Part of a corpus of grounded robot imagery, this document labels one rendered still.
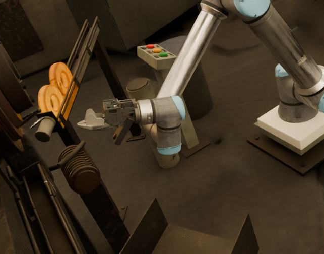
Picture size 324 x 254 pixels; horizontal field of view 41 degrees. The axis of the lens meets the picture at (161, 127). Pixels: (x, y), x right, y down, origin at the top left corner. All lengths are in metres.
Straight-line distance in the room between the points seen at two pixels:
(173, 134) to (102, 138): 1.28
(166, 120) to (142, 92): 0.55
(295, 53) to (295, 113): 0.45
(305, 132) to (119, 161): 1.07
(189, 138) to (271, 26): 0.95
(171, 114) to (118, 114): 0.19
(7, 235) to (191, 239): 0.46
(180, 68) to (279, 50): 0.38
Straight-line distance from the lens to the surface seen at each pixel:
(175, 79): 1.67
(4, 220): 1.11
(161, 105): 1.53
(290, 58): 1.76
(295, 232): 1.92
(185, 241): 1.20
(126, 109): 1.52
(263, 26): 1.64
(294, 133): 2.09
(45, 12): 3.94
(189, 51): 1.67
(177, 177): 2.29
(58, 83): 1.91
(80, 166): 1.73
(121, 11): 3.42
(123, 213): 2.23
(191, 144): 2.41
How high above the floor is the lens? 1.50
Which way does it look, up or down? 34 degrees down
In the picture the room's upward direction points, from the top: 22 degrees counter-clockwise
